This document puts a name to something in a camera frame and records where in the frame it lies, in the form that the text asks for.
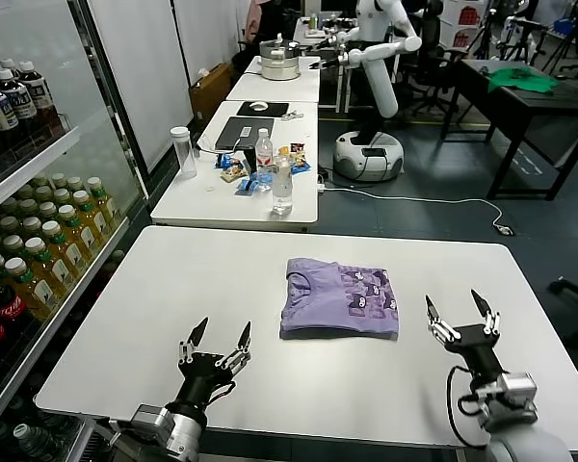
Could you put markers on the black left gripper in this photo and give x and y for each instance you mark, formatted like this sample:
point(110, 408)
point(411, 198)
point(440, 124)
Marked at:
point(202, 380)

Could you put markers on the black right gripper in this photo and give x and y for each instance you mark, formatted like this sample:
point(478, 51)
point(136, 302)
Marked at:
point(477, 351)

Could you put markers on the purple t-shirt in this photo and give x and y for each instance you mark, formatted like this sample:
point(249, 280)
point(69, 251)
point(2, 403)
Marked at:
point(339, 303)

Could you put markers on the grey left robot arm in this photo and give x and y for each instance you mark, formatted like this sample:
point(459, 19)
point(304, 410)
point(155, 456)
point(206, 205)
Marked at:
point(185, 433)

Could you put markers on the white floor plug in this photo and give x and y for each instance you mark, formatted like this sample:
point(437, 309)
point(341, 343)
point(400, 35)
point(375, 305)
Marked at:
point(505, 230)

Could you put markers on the black chair base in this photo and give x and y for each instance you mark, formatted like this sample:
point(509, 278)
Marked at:
point(575, 290)

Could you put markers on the large white side table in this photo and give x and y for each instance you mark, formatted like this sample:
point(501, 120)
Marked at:
point(197, 202)

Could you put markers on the blue snack packet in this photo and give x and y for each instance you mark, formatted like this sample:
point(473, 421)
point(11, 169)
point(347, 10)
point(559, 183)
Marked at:
point(247, 187)
point(223, 160)
point(302, 167)

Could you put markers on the plain clear water bottle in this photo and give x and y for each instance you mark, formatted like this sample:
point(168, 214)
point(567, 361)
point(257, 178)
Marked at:
point(282, 190)

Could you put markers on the biscuit snack packet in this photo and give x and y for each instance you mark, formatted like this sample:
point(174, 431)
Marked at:
point(234, 172)

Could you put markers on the red label water bottle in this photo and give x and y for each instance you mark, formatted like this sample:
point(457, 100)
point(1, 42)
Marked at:
point(265, 161)

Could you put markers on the clear tumbler white lid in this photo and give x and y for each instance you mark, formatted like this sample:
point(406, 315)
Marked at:
point(185, 154)

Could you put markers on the shelved clear water bottle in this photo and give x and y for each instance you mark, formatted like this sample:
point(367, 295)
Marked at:
point(31, 440)

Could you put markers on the yellow snack packet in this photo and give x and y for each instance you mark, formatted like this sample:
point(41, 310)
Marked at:
point(282, 151)

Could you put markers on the colourful snack packet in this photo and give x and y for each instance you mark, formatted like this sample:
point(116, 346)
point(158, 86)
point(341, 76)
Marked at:
point(297, 151)

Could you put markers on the closed grey laptop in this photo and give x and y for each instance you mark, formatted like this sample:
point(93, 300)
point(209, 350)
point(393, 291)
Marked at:
point(243, 132)

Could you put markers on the black metal table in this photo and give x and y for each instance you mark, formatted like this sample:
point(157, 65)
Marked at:
point(534, 103)

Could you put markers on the white computer mouse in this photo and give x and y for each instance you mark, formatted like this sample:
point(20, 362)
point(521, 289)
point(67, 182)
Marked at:
point(257, 106)

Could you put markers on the green cloth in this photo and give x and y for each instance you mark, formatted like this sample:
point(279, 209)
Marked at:
point(522, 81)

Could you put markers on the black mouse pad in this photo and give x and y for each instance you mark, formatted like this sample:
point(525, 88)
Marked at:
point(277, 109)

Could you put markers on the glass door drinks cabinet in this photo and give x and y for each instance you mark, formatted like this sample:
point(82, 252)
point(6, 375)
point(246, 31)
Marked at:
point(48, 154)

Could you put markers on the white humanoid robot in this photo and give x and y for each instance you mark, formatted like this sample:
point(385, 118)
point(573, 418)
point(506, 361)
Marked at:
point(380, 82)

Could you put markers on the brown cardboard box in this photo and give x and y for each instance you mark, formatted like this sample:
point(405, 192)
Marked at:
point(209, 94)

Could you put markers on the red white storage box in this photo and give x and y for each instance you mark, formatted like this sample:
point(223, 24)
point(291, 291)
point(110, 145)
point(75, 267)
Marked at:
point(471, 15)
point(465, 37)

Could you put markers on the silver cooking pot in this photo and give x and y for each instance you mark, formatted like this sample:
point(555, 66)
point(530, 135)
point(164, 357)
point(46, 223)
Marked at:
point(280, 65)

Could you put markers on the black office chair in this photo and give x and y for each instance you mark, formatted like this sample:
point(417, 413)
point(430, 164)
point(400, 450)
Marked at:
point(431, 29)

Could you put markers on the cluttered white desk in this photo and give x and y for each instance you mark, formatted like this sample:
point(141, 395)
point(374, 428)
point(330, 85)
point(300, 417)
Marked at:
point(313, 34)

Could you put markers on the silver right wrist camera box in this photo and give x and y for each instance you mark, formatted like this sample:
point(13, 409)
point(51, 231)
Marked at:
point(517, 397)

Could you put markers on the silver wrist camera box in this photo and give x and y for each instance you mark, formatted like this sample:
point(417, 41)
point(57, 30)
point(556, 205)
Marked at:
point(517, 397)
point(149, 422)

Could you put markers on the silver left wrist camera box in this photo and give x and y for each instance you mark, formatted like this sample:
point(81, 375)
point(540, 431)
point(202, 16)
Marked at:
point(149, 422)

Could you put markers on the black camera tripod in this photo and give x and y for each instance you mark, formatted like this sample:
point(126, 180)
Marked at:
point(570, 38)
point(484, 38)

